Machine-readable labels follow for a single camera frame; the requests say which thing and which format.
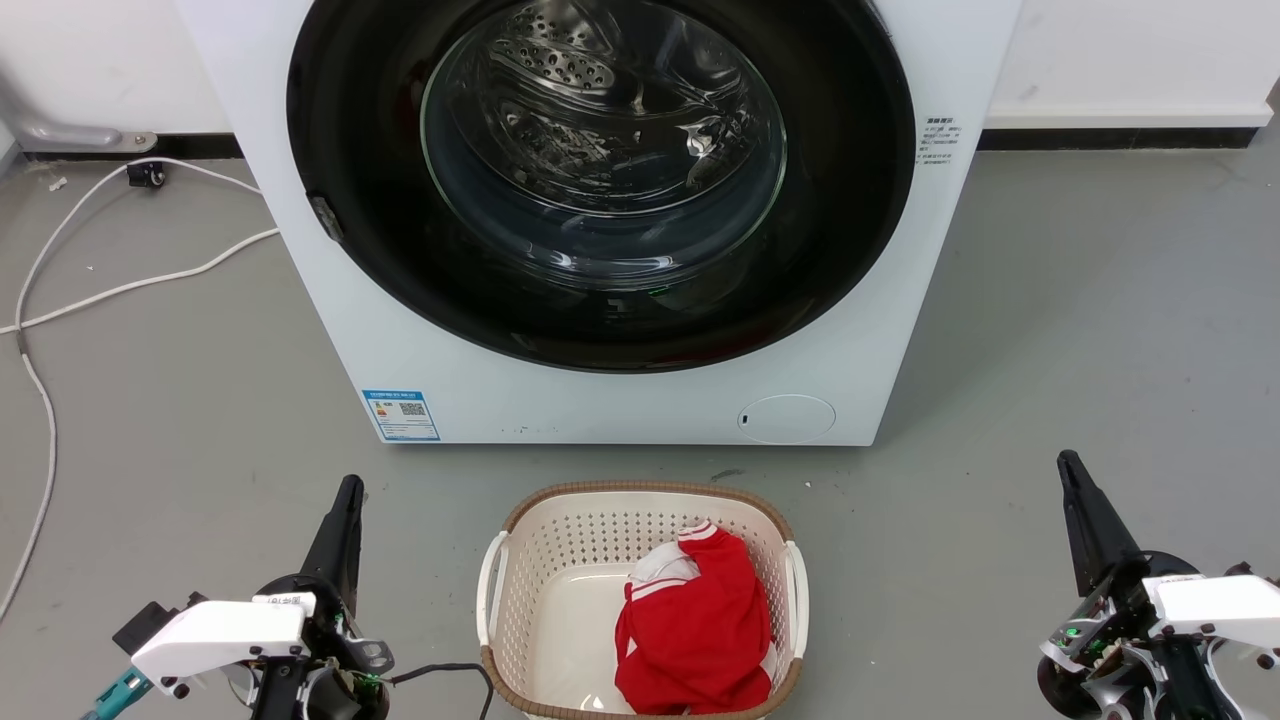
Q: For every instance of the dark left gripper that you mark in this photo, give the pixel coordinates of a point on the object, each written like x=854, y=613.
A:
x=330, y=628

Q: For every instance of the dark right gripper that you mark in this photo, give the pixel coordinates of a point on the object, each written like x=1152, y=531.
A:
x=1120, y=660

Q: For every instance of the black-rimmed glass washer door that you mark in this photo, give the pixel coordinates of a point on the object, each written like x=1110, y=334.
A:
x=380, y=280

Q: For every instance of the white front-load washing machine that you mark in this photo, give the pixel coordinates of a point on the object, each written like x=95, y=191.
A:
x=620, y=410

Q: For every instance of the blue energy label sticker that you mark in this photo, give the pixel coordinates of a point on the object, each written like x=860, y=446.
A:
x=400, y=415

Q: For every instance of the cream plastic laundry basket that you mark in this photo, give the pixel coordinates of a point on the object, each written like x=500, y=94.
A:
x=560, y=560

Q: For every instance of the round white filter cover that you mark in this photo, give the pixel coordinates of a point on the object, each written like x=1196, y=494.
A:
x=790, y=420

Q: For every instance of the red and white garment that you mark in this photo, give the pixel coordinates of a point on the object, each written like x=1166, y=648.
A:
x=700, y=630

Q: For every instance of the perforated steel washer drum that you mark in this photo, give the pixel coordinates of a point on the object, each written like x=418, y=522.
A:
x=600, y=70

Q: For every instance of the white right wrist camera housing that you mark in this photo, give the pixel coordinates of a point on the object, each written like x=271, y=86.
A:
x=1220, y=605

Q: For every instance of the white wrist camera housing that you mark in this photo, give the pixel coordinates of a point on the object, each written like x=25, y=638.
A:
x=220, y=635
x=1220, y=605

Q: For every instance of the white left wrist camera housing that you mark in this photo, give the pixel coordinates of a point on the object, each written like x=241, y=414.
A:
x=220, y=635

